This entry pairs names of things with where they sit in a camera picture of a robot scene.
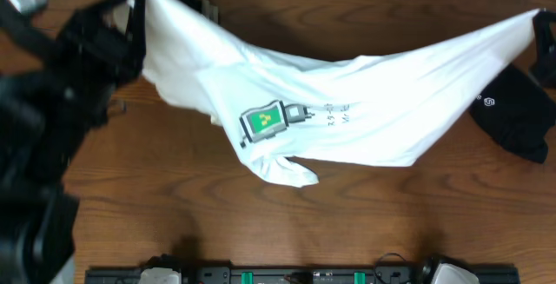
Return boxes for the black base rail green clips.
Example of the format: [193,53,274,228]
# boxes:
[84,253,521,284]

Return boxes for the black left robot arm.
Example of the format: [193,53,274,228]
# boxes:
[1,0,146,283]

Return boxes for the white t-shirt pixel print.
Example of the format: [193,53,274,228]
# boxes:
[142,0,534,188]

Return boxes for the olive grey folded garment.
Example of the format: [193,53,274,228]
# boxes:
[201,0,220,24]

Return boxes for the black t-shirt white logo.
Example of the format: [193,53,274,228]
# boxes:
[469,64,555,163]

